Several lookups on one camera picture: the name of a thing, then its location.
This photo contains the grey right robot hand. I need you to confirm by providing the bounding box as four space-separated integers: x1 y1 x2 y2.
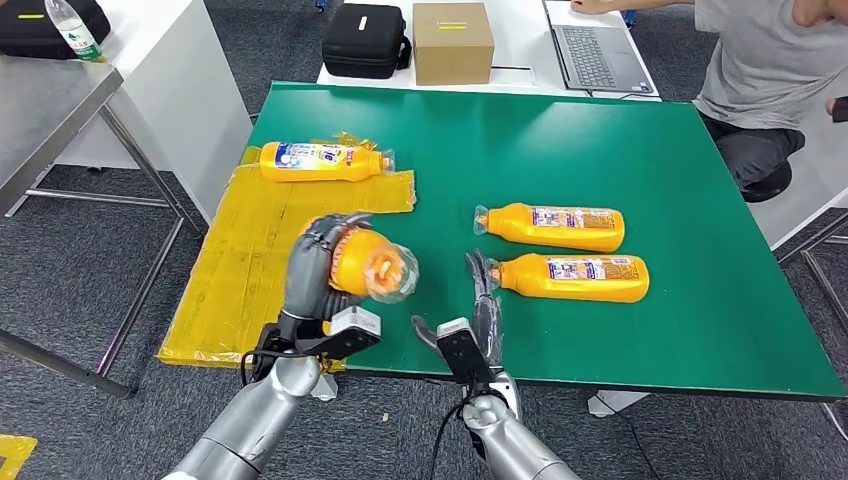
410 248 506 371

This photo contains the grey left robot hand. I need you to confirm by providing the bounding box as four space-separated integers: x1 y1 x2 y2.
281 213 374 324

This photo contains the orange detergent bottle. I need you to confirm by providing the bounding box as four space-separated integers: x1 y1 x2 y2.
327 228 421 306
258 140 397 183
482 253 651 305
472 202 627 254

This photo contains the clear plastic water bottle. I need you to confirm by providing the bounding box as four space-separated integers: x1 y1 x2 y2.
43 0 106 63

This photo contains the grey laptop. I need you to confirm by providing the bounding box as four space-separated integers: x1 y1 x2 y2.
541 0 658 94

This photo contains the yellow taped cardboard sheet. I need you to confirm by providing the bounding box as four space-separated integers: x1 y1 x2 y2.
157 131 419 370

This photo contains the person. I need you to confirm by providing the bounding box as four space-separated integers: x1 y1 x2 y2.
569 0 848 203

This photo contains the white desk with metal legs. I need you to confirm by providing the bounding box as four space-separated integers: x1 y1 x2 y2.
748 86 848 336

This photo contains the black stool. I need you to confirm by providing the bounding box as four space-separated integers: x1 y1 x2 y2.
740 160 794 204

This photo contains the white table foot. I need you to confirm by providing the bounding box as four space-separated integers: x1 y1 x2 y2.
309 374 339 403
588 392 651 419

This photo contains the brown cardboard box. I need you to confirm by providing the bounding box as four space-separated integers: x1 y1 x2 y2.
412 2 496 87

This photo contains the white table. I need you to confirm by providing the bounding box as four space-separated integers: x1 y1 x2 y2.
56 0 255 227

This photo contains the steel table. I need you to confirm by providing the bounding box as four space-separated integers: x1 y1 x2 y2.
0 52 208 401

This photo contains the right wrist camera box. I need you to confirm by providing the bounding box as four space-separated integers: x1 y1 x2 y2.
435 317 497 391

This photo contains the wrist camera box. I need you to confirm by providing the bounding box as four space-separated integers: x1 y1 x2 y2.
291 305 384 362
435 317 497 391

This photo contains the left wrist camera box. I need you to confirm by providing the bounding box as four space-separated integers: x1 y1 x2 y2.
291 305 384 362

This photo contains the black floor cable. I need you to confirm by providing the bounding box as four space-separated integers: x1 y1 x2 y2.
609 396 658 480

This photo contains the black zip case with strap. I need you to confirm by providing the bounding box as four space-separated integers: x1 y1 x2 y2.
321 3 413 80

